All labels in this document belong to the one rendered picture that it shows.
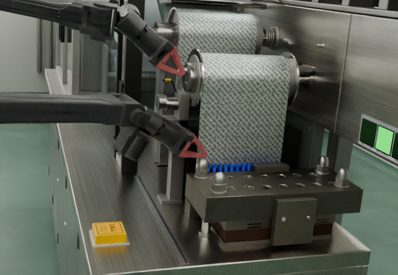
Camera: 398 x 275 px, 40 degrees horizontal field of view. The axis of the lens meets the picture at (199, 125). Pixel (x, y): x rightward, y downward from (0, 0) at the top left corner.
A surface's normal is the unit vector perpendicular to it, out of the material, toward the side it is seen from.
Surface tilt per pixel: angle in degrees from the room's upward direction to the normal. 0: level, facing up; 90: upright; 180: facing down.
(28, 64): 90
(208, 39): 92
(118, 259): 0
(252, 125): 90
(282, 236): 90
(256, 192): 0
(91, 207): 0
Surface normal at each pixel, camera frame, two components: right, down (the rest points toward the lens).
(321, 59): -0.95, 0.00
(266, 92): 0.29, 0.26
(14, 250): 0.07, -0.97
